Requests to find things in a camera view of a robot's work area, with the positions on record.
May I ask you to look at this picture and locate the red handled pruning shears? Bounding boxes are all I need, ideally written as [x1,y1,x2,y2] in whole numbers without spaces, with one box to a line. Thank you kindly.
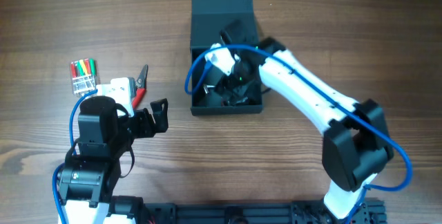
[132,64,148,109]

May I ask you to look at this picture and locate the chrome socket wrench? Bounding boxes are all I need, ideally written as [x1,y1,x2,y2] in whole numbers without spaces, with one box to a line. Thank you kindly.
[203,84,216,95]

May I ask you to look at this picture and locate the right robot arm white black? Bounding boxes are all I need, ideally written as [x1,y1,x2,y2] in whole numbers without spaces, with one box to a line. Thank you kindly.
[198,31,394,222]

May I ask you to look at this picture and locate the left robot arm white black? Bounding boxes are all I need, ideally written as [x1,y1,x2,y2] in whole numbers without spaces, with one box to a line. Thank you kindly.
[52,96,169,223]

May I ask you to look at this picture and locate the dark green open box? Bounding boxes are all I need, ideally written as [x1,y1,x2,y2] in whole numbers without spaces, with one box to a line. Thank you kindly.
[190,0,263,116]

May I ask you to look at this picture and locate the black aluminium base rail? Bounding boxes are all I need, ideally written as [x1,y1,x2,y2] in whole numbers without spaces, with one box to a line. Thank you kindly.
[110,200,387,224]

